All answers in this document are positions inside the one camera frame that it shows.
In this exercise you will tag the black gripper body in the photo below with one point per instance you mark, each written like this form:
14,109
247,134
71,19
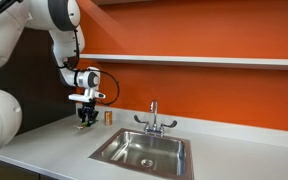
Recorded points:
88,106

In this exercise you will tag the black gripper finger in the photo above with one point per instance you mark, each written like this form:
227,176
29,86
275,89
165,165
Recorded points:
94,117
81,116

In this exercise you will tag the green granola bar packet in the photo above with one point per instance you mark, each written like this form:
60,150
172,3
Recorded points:
82,126

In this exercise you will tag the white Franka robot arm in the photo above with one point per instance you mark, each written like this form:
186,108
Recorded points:
4,33

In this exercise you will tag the stainless steel sink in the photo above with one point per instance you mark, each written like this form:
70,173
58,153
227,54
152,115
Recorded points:
140,150

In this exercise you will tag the chrome sink faucet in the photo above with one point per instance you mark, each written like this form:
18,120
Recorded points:
154,110

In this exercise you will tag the small brown bottle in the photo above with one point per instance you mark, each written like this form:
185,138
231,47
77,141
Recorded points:
108,118

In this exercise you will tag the dark wood tall cabinet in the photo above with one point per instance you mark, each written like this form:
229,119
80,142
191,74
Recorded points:
40,83

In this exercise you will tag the brown under-counter cabinet front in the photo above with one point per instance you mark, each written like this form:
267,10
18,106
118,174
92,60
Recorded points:
17,173

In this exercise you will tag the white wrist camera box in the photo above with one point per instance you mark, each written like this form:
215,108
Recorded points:
84,97

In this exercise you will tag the long white wall shelf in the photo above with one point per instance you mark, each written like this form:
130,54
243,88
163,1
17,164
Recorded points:
190,61

